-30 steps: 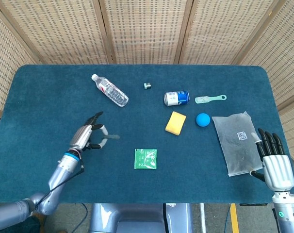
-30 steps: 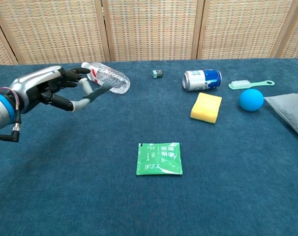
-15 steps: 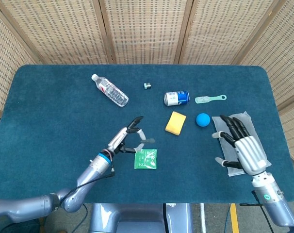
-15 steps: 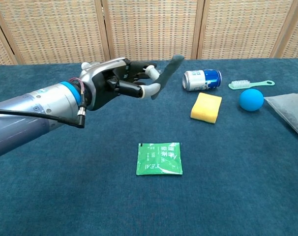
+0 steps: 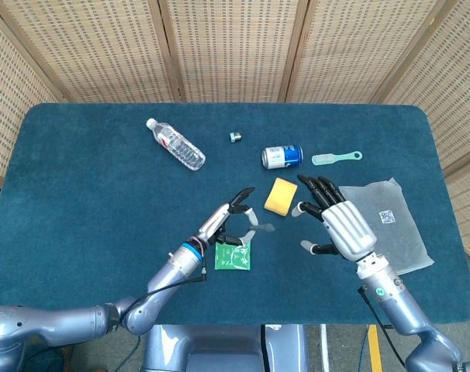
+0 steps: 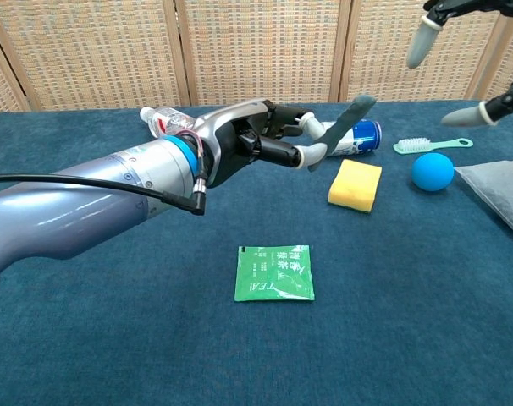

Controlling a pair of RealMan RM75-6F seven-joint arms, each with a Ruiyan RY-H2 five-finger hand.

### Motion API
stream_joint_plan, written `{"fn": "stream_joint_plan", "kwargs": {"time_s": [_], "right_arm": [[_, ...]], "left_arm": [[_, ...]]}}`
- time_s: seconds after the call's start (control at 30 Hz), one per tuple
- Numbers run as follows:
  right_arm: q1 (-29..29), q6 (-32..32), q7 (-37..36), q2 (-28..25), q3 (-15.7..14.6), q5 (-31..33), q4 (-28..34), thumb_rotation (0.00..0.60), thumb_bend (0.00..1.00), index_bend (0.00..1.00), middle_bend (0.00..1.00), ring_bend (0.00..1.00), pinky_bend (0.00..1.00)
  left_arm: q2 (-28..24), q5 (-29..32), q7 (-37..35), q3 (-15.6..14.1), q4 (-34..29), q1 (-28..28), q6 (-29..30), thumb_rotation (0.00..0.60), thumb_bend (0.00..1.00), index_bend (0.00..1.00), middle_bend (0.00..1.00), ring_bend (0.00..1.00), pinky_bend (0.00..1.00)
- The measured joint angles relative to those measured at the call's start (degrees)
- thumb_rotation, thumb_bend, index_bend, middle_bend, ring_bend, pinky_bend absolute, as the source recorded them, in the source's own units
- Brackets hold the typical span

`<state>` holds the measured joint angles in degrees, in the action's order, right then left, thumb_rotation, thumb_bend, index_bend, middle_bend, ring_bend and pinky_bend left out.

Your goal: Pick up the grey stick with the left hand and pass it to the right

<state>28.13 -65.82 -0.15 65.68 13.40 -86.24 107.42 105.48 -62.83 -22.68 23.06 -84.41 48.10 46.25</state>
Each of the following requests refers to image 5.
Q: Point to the clear plastic water bottle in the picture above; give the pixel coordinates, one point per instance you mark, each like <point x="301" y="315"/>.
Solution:
<point x="180" y="149"/>

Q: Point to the green tea packet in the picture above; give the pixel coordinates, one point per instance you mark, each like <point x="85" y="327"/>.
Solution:
<point x="233" y="257"/>

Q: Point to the blue carpet table mat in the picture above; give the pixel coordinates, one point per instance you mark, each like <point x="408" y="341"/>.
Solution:
<point x="103" y="193"/>

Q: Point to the grey plastic bag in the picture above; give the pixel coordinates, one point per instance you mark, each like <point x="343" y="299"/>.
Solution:
<point x="398" y="240"/>

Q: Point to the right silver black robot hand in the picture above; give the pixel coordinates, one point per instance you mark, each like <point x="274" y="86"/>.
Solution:
<point x="347" y="228"/>

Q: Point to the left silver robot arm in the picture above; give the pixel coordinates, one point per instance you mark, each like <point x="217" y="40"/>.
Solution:
<point x="169" y="271"/>

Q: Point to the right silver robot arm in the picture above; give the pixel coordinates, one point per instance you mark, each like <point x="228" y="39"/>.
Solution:
<point x="405" y="310"/>

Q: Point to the woven rattan screen panel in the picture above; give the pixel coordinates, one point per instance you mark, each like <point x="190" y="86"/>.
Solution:
<point x="452" y="97"/>
<point x="10" y="97"/>
<point x="355" y="50"/>
<point x="95" y="50"/>
<point x="235" y="50"/>

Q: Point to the silver robot torso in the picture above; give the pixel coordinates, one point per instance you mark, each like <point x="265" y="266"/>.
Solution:
<point x="219" y="348"/>

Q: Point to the mint green plastic brush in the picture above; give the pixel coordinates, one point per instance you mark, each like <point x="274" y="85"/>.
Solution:
<point x="322" y="159"/>

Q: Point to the blue white drink can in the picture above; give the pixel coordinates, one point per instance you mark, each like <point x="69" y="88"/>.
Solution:
<point x="281" y="157"/>

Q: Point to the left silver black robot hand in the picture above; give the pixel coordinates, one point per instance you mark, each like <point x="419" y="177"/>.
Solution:
<point x="215" y="222"/>

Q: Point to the yellow sponge block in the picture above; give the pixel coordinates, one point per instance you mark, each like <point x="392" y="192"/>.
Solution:
<point x="280" y="197"/>

